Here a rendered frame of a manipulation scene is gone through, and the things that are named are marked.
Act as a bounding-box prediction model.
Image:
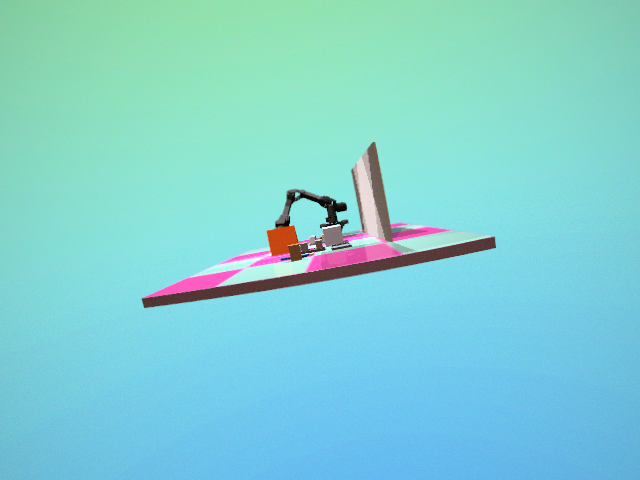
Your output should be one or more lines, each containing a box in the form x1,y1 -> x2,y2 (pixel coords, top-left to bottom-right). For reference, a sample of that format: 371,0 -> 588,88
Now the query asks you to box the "white rectangular box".
322,225 -> 344,247

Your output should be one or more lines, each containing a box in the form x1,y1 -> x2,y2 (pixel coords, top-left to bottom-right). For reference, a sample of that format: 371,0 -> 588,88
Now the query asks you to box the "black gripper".
320,213 -> 349,229

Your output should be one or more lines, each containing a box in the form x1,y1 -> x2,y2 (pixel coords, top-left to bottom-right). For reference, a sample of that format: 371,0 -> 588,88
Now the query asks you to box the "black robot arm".
274,189 -> 347,229

